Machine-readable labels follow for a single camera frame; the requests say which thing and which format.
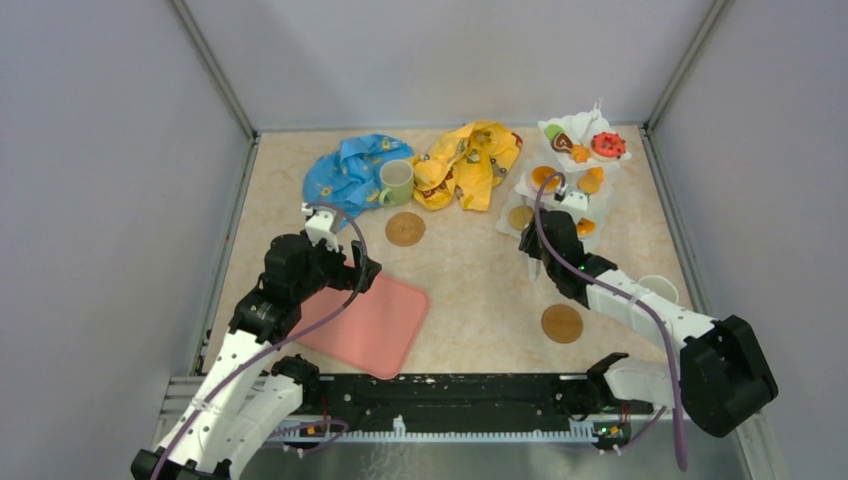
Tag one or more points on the metal tongs white handle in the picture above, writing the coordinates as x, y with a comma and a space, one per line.
534, 267

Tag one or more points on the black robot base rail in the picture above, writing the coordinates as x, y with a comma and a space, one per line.
465, 403

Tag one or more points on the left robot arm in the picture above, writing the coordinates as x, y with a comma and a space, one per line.
222, 429

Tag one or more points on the brown heart cookie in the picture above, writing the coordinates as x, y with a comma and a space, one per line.
561, 143

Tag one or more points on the pink cup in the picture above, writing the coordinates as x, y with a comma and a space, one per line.
661, 286

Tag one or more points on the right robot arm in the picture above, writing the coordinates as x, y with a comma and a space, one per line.
714, 371

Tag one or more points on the blue patterned cloth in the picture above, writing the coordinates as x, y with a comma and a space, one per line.
350, 176

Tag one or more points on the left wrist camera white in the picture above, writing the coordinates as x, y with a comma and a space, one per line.
320, 221

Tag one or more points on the round tan muffin cake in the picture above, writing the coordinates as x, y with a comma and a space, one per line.
519, 217

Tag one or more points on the white tiered dessert stand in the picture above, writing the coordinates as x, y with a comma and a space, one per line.
580, 128

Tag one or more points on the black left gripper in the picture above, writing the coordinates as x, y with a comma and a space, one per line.
347, 276

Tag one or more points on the round yellow cracker biscuit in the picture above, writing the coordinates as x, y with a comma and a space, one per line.
589, 184

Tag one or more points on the green round macaron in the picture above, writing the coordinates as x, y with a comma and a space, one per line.
552, 130

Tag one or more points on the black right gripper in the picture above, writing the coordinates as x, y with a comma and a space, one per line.
529, 244

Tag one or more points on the red orange donut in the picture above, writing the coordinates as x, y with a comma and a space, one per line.
607, 146

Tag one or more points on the woven rattan coaster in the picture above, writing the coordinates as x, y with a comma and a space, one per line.
405, 229

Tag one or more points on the orange swirl cookie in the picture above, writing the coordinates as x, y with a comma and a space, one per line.
580, 153

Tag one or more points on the round wooden coaster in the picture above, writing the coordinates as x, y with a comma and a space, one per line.
562, 324

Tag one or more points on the yellow patterned cloth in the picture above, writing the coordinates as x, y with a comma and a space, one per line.
465, 165

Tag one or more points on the orange glazed bun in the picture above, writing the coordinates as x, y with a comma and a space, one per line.
585, 228

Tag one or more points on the green mug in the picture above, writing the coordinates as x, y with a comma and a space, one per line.
397, 180

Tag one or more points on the yellow orange pastry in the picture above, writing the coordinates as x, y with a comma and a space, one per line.
545, 178

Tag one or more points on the pink plastic tray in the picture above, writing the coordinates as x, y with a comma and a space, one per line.
374, 335

